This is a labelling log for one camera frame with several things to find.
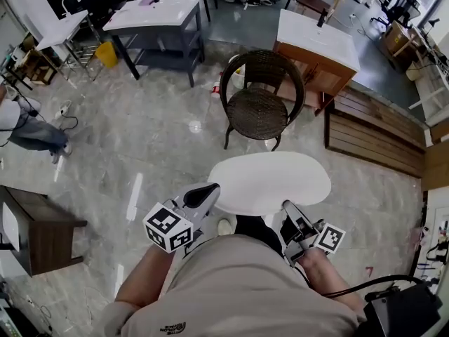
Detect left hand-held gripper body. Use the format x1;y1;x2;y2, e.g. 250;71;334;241
142;182;222;254

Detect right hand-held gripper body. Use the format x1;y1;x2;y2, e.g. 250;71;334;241
279;209;347;268

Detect white oval cushion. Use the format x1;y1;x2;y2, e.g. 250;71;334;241
207;151;333;218

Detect dark wicker chair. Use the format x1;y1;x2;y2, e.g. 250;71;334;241
219;49;307;152

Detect person's right forearm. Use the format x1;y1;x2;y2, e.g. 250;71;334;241
300;246;366;317

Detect person's left forearm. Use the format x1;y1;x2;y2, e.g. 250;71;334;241
114;244;177;309

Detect black office chair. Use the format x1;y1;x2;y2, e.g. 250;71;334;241
369;0;422;32

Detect person's black trousers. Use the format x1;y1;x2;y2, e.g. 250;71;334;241
234;214;283;258

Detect person's white shoe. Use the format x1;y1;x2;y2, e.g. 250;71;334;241
217;218;235;237

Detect person's beige shirt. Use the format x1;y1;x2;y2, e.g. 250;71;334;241
93;233;368;337

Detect brown wooden slat panel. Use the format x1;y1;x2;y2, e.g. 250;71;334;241
323;85;427;179

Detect black box pack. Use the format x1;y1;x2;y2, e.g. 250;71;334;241
363;282;443;337

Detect dark wooden cabinet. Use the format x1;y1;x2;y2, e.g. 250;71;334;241
0;185;88;278

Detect white power strip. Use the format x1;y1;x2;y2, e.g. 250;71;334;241
53;99;73;120

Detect brown vanity with white basin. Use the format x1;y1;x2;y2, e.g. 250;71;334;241
272;8;362;117

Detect yellow bin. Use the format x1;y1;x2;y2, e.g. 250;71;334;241
95;41;119;70

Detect cardboard box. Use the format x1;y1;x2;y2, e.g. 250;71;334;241
380;20;419;70

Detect small brown stool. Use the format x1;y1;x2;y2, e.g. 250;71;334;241
295;0;333;16

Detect grey vanity with white basin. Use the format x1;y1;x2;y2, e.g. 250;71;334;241
102;0;206;88

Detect white faucet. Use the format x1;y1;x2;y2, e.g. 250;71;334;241
60;0;82;18

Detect black cable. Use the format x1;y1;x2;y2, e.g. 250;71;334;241
321;274;424;298

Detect white basin on metal frame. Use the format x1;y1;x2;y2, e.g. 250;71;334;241
34;8;103;81

